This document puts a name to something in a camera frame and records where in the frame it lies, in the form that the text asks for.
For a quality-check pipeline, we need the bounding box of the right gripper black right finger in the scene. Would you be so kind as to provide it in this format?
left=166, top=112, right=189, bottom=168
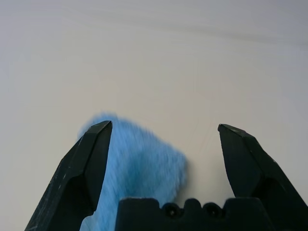
left=217, top=123, right=308, bottom=231

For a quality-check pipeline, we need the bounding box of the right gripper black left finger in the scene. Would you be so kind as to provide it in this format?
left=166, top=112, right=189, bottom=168
left=24, top=120, right=113, bottom=231

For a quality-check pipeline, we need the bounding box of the blue terry rag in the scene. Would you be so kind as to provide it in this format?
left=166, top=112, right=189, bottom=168
left=77, top=111, right=190, bottom=231

